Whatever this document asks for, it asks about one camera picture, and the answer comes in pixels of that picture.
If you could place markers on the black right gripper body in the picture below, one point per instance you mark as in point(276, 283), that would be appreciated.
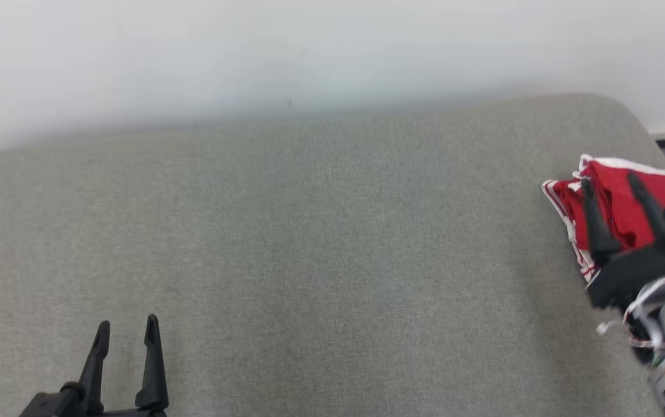
point(627, 278)

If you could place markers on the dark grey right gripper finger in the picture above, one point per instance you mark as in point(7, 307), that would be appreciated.
point(650, 208)
point(598, 231)

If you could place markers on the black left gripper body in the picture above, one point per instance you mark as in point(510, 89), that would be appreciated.
point(60, 405)

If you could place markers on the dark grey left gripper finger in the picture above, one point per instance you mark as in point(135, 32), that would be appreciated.
point(154, 376)
point(96, 370)

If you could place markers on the red shorts with white stripe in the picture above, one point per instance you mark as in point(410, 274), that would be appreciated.
point(618, 197)

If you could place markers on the red white lettered T-shirt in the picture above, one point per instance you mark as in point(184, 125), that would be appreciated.
point(566, 202)

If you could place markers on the grey fabric sofa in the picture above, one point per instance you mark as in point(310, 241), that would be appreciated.
point(309, 260)

